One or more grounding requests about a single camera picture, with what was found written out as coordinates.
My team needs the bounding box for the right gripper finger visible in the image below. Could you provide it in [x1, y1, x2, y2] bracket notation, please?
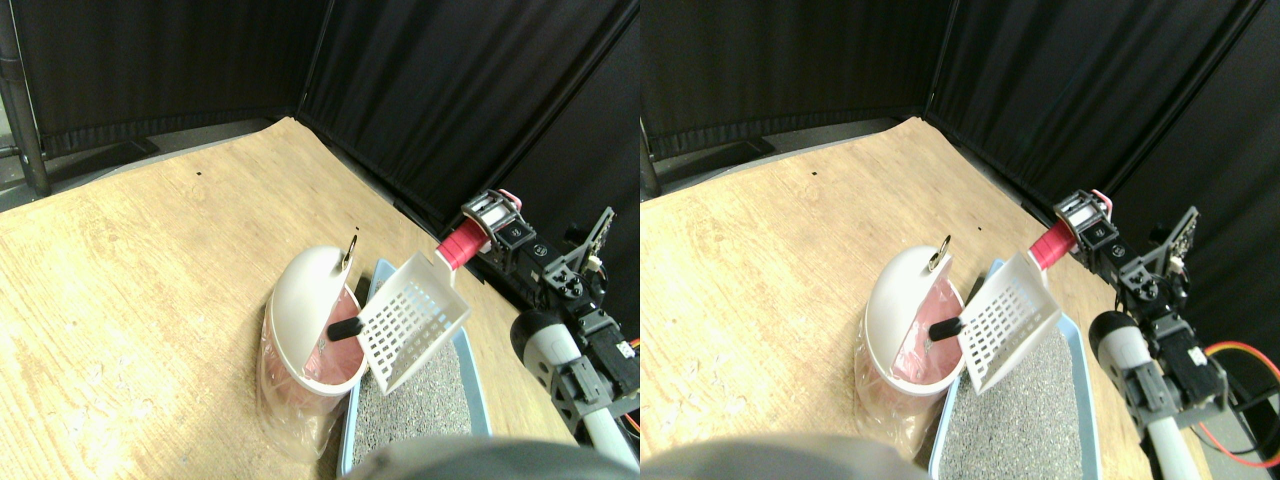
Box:
[460, 188, 526, 241]
[1052, 188, 1116, 239]

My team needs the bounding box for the black bracket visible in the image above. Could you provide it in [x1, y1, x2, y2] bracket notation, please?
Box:
[560, 205, 616, 276]
[1150, 205, 1201, 286]

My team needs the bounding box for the orange wire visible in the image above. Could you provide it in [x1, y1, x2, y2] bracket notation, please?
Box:
[615, 340, 640, 441]
[1195, 340, 1280, 466]

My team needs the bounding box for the white bin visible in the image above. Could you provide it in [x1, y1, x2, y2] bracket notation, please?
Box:
[852, 233, 969, 456]
[257, 232, 371, 461]

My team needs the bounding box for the grey metal pole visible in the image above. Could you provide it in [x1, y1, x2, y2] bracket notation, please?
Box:
[0, 0, 51, 196]
[640, 120, 661, 196]

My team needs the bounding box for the white scoop with red handle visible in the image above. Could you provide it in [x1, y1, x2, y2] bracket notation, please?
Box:
[958, 188, 1113, 394]
[357, 188, 521, 396]

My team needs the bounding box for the blue litter tray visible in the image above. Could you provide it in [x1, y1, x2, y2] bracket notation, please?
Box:
[928, 258, 1103, 480]
[338, 258, 493, 477]

